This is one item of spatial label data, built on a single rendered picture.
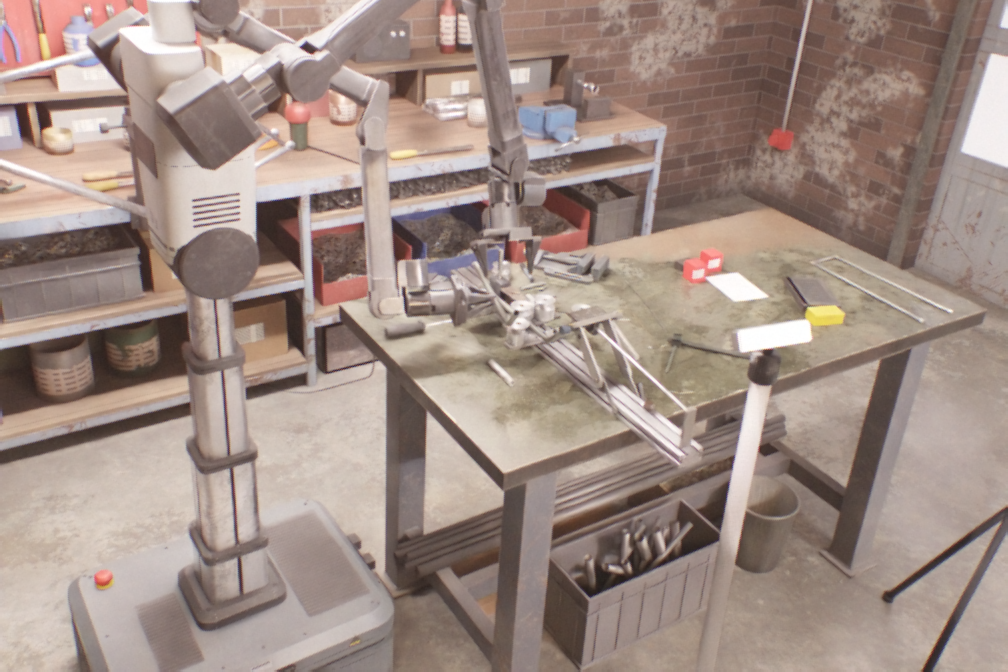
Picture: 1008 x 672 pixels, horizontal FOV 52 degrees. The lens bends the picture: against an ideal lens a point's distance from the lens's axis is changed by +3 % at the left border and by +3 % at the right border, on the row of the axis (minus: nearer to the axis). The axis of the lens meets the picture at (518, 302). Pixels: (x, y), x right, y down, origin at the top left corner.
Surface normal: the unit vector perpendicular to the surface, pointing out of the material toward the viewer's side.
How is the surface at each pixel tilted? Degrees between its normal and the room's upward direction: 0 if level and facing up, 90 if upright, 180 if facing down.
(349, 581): 0
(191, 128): 90
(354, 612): 0
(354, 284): 90
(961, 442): 0
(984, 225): 90
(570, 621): 90
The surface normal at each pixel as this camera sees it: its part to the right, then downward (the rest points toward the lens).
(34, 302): 0.55, 0.42
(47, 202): 0.07, -0.88
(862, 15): -0.84, 0.21
